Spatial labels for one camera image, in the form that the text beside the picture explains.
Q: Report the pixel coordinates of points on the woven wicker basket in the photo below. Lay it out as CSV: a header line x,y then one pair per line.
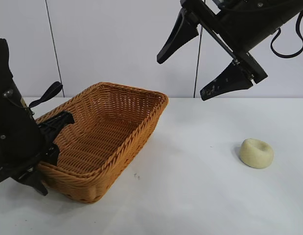
x,y
104,137

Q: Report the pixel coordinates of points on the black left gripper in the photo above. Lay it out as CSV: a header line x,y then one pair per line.
x,y
14,137

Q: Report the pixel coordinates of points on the pale round egg yolk pastry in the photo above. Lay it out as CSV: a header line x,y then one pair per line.
x,y
256,154

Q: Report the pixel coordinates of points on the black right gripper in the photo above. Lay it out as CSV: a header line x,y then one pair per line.
x,y
244,22

